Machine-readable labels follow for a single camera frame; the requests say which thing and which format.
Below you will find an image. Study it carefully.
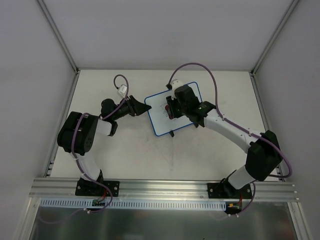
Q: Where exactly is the white slotted cable duct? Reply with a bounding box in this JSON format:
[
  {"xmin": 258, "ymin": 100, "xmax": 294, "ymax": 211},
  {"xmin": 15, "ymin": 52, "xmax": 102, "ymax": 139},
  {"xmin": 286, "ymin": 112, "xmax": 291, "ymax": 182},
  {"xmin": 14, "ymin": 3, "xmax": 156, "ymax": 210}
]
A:
[{"xmin": 39, "ymin": 198, "xmax": 227, "ymax": 211}]

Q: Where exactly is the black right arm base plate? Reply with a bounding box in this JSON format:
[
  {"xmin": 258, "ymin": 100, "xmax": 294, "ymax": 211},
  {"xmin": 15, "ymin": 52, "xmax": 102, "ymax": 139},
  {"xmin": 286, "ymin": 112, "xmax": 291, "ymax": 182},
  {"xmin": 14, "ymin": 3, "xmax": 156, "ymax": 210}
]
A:
[{"xmin": 206, "ymin": 182, "xmax": 253, "ymax": 199}]

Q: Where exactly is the aluminium right side rail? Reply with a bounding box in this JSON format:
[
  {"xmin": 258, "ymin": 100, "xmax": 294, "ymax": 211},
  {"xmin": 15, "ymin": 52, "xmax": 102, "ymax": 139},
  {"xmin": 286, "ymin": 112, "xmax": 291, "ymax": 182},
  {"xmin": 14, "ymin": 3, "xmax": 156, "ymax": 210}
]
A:
[{"xmin": 249, "ymin": 72, "xmax": 288, "ymax": 182}]

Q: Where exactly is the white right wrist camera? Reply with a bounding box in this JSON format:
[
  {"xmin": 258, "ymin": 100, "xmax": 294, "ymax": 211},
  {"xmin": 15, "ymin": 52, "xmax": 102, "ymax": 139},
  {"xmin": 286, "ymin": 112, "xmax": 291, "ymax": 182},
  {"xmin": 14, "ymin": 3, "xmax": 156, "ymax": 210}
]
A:
[{"xmin": 166, "ymin": 79, "xmax": 184, "ymax": 92}]

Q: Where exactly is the black whiteboard stand foot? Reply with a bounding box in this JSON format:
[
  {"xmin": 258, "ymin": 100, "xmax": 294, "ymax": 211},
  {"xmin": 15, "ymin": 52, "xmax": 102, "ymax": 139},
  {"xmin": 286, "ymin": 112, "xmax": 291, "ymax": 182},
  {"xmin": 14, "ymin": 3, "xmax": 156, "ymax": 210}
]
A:
[{"xmin": 169, "ymin": 130, "xmax": 175, "ymax": 138}]

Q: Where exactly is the blue framed whiteboard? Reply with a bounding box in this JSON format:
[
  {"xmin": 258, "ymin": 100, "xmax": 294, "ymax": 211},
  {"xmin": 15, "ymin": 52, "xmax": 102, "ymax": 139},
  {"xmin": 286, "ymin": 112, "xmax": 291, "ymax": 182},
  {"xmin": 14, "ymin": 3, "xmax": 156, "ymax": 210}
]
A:
[{"xmin": 144, "ymin": 89, "xmax": 199, "ymax": 137}]

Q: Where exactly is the aluminium left corner post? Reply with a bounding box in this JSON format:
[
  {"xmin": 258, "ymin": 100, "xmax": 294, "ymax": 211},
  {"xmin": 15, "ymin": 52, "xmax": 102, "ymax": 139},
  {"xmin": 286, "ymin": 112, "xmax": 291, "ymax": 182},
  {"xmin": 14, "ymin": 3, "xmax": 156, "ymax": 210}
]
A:
[{"xmin": 35, "ymin": 0, "xmax": 79, "ymax": 74}]

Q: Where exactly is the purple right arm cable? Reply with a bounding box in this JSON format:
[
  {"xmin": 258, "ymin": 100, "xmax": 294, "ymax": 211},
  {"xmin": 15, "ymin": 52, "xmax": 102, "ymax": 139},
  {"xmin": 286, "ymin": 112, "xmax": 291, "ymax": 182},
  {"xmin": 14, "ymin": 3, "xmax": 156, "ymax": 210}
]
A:
[{"xmin": 168, "ymin": 62, "xmax": 294, "ymax": 218}]

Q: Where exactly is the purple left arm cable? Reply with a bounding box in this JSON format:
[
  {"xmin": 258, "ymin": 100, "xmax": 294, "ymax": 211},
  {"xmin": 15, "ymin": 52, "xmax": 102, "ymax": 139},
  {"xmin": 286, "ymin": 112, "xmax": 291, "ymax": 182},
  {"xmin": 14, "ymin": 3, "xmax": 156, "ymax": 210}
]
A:
[{"xmin": 37, "ymin": 74, "xmax": 131, "ymax": 224}]

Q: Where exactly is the aluminium corner post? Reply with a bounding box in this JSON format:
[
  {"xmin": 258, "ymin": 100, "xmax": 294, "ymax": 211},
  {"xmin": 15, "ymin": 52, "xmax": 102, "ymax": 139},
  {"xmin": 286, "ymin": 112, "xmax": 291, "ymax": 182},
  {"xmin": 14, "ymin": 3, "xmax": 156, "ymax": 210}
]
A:
[
  {"xmin": 35, "ymin": 0, "xmax": 79, "ymax": 74},
  {"xmin": 250, "ymin": 0, "xmax": 300, "ymax": 76}
]

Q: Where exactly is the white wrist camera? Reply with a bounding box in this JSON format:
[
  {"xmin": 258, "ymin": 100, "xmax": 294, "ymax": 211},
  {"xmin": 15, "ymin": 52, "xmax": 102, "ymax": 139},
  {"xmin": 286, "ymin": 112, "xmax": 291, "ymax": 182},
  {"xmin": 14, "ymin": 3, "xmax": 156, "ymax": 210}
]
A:
[
  {"xmin": 166, "ymin": 79, "xmax": 184, "ymax": 92},
  {"xmin": 118, "ymin": 84, "xmax": 128, "ymax": 98}
]

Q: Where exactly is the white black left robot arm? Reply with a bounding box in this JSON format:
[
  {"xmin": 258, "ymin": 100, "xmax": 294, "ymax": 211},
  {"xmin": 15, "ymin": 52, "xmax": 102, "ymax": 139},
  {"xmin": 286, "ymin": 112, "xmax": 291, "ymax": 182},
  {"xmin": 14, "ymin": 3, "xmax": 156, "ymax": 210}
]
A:
[{"xmin": 57, "ymin": 95, "xmax": 152, "ymax": 195}]

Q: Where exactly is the red black whiteboard eraser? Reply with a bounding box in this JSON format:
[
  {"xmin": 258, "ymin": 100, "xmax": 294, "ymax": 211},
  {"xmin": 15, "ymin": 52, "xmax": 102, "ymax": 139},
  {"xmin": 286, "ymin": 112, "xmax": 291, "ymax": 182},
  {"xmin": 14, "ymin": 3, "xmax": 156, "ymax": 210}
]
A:
[{"xmin": 165, "ymin": 104, "xmax": 175, "ymax": 120}]

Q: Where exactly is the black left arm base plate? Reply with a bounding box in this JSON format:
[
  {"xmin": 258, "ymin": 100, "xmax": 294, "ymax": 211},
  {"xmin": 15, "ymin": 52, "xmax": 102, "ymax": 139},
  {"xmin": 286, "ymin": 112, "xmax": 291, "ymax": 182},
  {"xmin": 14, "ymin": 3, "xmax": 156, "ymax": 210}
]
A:
[{"xmin": 75, "ymin": 178, "xmax": 120, "ymax": 197}]

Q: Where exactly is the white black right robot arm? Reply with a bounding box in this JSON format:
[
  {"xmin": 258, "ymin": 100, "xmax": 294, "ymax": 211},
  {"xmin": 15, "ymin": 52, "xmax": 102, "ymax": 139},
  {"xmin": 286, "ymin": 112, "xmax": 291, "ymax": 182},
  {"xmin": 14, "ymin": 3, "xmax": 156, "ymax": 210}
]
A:
[{"xmin": 166, "ymin": 81, "xmax": 282, "ymax": 198}]

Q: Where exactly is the aluminium left side rail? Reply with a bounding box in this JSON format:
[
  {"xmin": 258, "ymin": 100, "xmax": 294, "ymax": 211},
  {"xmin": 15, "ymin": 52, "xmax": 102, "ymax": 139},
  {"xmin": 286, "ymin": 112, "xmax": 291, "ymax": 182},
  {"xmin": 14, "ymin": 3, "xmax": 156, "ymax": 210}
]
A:
[{"xmin": 42, "ymin": 70, "xmax": 81, "ymax": 178}]

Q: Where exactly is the aluminium frame rail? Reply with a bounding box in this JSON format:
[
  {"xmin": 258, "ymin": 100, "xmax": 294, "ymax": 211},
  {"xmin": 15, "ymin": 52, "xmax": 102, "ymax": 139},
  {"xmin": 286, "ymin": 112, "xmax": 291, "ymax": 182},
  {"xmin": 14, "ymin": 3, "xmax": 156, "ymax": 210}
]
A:
[{"xmin": 28, "ymin": 177, "xmax": 300, "ymax": 202}]

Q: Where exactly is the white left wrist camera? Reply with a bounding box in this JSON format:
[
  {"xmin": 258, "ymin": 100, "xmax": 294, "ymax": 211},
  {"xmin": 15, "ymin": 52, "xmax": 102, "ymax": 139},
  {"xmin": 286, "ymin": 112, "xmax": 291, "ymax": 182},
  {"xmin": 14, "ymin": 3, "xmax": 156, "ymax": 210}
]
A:
[{"xmin": 118, "ymin": 84, "xmax": 128, "ymax": 98}]

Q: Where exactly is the aluminium right corner post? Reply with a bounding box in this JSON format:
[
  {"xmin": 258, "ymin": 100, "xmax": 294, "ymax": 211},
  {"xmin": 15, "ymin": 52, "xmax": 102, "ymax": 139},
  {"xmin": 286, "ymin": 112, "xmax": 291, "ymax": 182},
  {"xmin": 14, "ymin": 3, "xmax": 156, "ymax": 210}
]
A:
[{"xmin": 250, "ymin": 0, "xmax": 300, "ymax": 76}]

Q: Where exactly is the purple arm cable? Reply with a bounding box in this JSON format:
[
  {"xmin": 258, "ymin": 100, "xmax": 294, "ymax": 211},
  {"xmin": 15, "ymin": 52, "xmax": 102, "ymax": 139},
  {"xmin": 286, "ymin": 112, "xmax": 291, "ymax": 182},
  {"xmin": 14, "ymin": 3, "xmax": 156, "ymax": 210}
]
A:
[
  {"xmin": 37, "ymin": 74, "xmax": 131, "ymax": 224},
  {"xmin": 168, "ymin": 62, "xmax": 294, "ymax": 218}
]

